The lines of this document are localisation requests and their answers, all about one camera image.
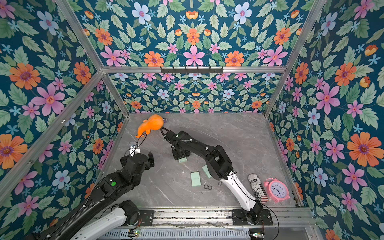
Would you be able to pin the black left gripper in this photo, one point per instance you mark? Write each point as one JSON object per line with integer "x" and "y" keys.
{"x": 147, "y": 164}

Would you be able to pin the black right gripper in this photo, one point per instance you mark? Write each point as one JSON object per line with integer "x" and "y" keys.
{"x": 168, "y": 135}

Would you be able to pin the mint green box lid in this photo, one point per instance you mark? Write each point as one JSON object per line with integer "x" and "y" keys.
{"x": 195, "y": 179}

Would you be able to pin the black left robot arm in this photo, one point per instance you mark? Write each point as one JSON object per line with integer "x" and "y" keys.
{"x": 108, "y": 190}

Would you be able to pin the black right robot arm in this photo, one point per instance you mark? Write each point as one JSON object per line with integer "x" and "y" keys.
{"x": 220, "y": 168}

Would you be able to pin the orange plush toy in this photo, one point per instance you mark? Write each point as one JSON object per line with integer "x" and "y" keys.
{"x": 153, "y": 123}

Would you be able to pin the pink alarm clock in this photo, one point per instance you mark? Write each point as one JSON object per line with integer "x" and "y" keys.
{"x": 277, "y": 191}

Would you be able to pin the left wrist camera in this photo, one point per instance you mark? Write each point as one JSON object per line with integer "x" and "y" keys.
{"x": 134, "y": 149}

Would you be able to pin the black hook rail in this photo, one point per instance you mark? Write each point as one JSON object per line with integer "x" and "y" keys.
{"x": 190, "y": 70}

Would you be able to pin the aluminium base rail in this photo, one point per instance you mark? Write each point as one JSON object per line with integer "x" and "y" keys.
{"x": 220, "y": 217}

